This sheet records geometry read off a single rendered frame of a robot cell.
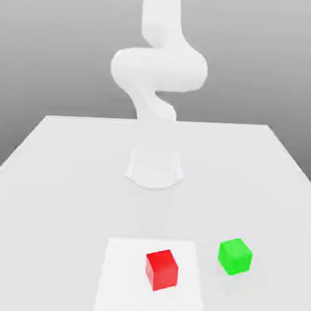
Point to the small green cube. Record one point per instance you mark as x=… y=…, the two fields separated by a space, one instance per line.
x=234 y=257

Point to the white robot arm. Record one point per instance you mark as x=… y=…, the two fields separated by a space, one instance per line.
x=159 y=69

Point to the small red cube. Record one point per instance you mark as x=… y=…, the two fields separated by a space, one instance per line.
x=162 y=271

